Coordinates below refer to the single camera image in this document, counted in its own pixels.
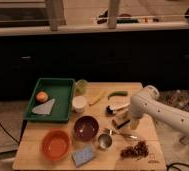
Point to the blue sponge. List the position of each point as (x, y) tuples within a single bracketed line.
[(83, 156)]

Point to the dark red bowl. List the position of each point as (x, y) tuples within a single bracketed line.
[(86, 128)]

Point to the white round container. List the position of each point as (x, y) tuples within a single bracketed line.
[(79, 103)]

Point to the small metal cup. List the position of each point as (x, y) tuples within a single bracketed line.
[(104, 141)]

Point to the green chili pepper toy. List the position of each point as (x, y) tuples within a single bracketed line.
[(117, 93)]

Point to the brown dried grape bunch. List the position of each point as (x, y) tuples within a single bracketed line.
[(137, 151)]

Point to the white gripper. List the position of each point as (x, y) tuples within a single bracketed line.
[(134, 122)]

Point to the grey folded cloth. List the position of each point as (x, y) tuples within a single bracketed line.
[(45, 108)]

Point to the green plastic tray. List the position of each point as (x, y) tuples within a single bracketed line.
[(57, 108)]

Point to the light green cup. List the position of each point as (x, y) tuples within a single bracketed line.
[(81, 86)]

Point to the orange peach fruit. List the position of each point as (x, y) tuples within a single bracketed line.
[(42, 96)]

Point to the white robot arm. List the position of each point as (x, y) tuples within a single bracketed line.
[(145, 101)]

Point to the wooden block eraser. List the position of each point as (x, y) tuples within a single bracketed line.
[(120, 120)]

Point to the orange red bowl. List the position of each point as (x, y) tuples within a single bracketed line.
[(55, 145)]

